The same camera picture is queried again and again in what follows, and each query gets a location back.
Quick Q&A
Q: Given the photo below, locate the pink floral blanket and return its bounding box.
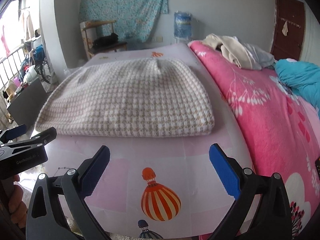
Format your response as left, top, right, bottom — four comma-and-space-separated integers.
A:
189, 41, 319, 239

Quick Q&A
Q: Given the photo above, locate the cream clothes pile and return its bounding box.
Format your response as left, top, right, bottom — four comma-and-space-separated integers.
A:
201, 34, 275, 70

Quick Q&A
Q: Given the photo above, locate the black garment on chair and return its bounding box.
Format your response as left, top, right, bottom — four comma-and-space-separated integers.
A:
93, 33, 118, 49

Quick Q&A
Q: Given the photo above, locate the beige houndstooth knit coat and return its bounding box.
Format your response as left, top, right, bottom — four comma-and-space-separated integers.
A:
35, 58, 215, 138

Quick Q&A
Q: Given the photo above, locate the turquoise garment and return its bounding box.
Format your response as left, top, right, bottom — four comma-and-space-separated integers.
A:
274, 59, 320, 115

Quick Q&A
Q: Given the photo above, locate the teal floral wall cloth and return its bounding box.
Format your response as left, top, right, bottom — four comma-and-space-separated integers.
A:
79, 0, 169, 43

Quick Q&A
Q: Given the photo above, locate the blue water jug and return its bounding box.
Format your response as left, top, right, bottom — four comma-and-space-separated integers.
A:
174, 11, 193, 40

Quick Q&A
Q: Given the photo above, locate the wooden chair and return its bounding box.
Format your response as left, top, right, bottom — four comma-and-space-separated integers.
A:
80, 20, 127, 60

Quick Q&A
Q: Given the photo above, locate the dark grey cabinet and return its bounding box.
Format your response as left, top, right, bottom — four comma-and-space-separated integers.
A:
7, 78, 48, 128

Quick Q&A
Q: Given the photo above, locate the left human hand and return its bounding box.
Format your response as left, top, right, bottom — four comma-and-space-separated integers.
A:
8, 184, 27, 229

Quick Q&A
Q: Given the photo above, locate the dark red door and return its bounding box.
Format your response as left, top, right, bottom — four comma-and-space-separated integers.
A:
271, 0, 305, 60

